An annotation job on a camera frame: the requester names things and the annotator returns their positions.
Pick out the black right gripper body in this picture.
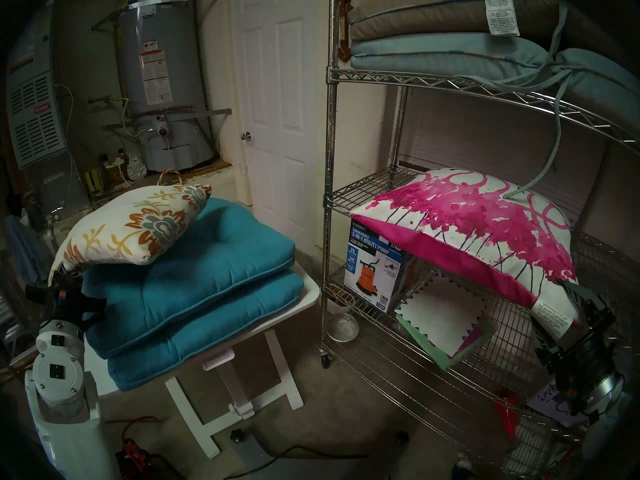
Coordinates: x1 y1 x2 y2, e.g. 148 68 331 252
535 318 622 416

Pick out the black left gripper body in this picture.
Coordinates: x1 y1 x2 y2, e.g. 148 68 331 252
25 273 107 331

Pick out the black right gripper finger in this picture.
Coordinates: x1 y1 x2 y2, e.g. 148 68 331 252
531 318 559 358
559 279 617 328

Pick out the cream floral leaf cushion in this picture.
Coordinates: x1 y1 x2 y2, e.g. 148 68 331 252
49 184 212 285

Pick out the pink splash print cushion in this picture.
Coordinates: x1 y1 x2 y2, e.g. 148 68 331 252
350 167 583 342

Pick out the teal tufted seat cushion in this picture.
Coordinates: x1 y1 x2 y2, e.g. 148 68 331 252
107 271 305 392
82 198 296 360

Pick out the pale blue bench cushion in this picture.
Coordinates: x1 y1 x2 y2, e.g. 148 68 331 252
350 33 640 200

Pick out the brown bench cushion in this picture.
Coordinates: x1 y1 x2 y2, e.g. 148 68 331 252
347 0 640 60

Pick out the white box with black print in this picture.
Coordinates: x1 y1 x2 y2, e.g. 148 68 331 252
525 381 591 427

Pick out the blue hanging cloth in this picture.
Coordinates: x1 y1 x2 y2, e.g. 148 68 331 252
2 215 53 285

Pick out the purple paper sheet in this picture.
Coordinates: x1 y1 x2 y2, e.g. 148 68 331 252
452 324 487 357

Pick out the red plastic object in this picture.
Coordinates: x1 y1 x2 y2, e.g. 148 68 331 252
497 394 521 441

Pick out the wooden stick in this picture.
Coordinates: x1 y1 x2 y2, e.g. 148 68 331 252
0 354 36 382

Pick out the utility pump cardboard box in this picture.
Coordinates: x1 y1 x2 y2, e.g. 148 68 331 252
344 219 426 314

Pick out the grey furnace unit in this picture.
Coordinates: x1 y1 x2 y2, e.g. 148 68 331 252
5 0 91 220

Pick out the metal bowl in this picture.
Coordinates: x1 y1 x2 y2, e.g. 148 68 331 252
326 312 361 343

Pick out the white overbed table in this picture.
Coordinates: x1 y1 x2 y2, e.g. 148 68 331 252
82 261 321 460

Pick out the grey floor plate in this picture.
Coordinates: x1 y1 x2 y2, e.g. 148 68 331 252
235 430 281 480

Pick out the white panel door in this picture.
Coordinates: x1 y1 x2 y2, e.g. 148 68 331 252
232 0 333 265

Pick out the grey water heater tank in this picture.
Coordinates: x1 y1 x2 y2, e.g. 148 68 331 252
112 0 223 172

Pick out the metal step ladder frame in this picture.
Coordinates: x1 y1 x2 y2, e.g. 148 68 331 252
0 274 56 370

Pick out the crumpled foil duct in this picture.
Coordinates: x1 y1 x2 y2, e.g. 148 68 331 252
126 153 148 181

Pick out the red floor cable bundle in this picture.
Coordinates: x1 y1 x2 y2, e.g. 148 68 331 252
102 416 168 480

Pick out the black floor cable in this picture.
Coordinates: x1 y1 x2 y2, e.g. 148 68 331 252
222 446 371 480

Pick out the chrome wire shelving rack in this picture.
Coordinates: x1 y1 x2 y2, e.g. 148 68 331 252
320 0 640 480

